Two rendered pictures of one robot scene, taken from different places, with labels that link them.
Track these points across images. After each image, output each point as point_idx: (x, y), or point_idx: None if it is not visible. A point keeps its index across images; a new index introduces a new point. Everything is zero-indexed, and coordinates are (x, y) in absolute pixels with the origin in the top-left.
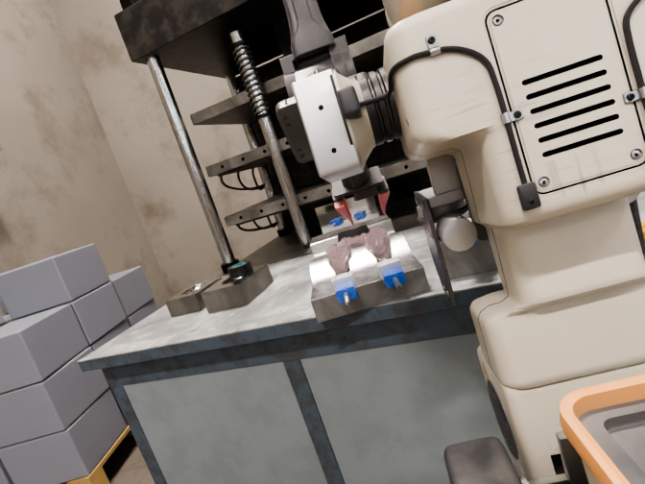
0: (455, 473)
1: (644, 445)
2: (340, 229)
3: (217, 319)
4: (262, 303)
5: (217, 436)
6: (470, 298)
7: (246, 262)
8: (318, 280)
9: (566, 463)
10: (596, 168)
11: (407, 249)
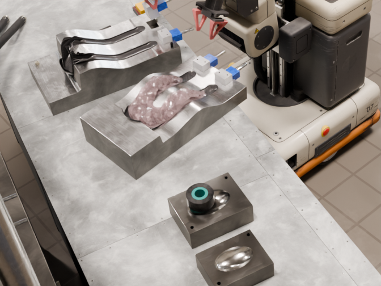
0: (299, 29)
1: None
2: (111, 138)
3: (261, 191)
4: (225, 171)
5: None
6: None
7: (194, 186)
8: (216, 101)
9: (282, 13)
10: None
11: (165, 72)
